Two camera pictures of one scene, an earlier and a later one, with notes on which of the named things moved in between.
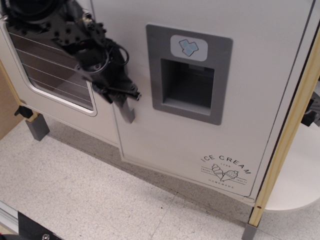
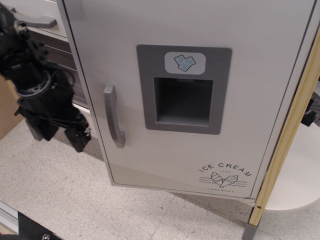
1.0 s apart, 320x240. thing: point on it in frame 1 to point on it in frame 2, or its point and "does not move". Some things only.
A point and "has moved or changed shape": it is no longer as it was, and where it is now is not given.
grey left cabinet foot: [38, 127] does not move
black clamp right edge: [312, 114] does not move
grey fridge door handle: [127, 111] to [113, 120]
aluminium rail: [9, 217] does not move
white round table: [298, 182] does not move
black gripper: [110, 76] to [50, 105]
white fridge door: [213, 76] has moved or changed shape
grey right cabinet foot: [249, 232] does not move
